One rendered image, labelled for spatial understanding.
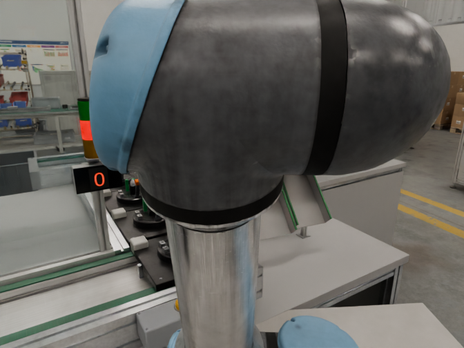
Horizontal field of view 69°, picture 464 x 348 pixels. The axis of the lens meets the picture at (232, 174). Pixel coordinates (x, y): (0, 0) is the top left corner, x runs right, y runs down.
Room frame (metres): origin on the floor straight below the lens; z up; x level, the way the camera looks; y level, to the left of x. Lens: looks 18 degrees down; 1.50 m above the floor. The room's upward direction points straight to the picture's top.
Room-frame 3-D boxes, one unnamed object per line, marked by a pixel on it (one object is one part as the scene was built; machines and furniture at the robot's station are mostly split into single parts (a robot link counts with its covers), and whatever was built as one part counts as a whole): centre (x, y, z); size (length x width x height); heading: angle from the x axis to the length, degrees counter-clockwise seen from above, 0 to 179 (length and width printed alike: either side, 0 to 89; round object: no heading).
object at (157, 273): (0.89, 0.15, 0.96); 0.24 x 0.24 x 0.02; 31
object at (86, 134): (0.90, 0.37, 1.33); 0.05 x 0.05 x 0.05
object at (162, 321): (0.67, 0.11, 0.93); 0.21 x 0.07 x 0.06; 121
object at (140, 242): (0.93, 0.28, 0.97); 0.05 x 0.05 x 0.04; 31
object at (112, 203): (1.32, 0.41, 1.01); 0.24 x 0.24 x 0.13; 31
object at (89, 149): (0.90, 0.37, 1.28); 0.05 x 0.05 x 0.05
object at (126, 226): (1.11, 0.28, 1.01); 0.24 x 0.24 x 0.13; 31
